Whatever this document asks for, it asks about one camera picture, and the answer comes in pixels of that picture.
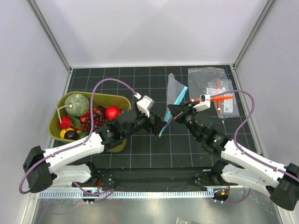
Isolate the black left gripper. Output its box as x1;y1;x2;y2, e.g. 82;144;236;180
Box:
121;108;166;139

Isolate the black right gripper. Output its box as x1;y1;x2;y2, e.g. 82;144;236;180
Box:
168;101;201;141

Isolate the clear zip top bag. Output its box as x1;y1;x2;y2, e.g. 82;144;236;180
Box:
159;73;188;137

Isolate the red toy apple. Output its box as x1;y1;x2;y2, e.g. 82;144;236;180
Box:
105;106;121;120

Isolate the purple toy grape bunch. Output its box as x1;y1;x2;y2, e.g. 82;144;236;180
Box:
81;105;107;132

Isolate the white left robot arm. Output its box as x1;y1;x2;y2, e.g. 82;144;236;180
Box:
19;110;166;194

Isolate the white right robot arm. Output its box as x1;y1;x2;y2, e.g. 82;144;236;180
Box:
168;103;299;211

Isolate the clear bag with orange tool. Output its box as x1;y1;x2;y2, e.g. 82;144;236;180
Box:
188;67;239;119

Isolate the black grid mat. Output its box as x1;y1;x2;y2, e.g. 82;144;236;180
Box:
50;65;257;168

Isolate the red toy strawberry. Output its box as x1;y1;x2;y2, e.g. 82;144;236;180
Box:
79;111;90;123

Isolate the green toy lime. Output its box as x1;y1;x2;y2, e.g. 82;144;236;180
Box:
78;131;89;140

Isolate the green toy melon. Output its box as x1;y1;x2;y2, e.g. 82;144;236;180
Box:
64;93;90;117

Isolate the dark purple toy plum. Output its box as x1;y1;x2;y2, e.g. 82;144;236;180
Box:
64;130;78;140

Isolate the red toy radish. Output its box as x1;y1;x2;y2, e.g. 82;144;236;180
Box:
56;107;72;129

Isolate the yellow toy fruit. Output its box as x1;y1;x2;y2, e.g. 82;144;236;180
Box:
59;127;74;139

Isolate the olive green plastic bin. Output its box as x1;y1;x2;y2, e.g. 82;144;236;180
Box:
48;91;131;144

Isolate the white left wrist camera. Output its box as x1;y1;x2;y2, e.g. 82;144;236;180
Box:
136;95;155;118

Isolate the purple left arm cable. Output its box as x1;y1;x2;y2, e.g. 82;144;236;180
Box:
18;78;143;203

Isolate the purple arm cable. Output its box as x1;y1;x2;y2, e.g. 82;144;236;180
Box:
18;78;143;203
205;90;299;205

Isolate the perforated metal rail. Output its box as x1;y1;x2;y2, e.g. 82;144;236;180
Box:
39;189;214;199

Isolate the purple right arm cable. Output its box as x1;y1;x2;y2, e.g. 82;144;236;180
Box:
205;90;299;205

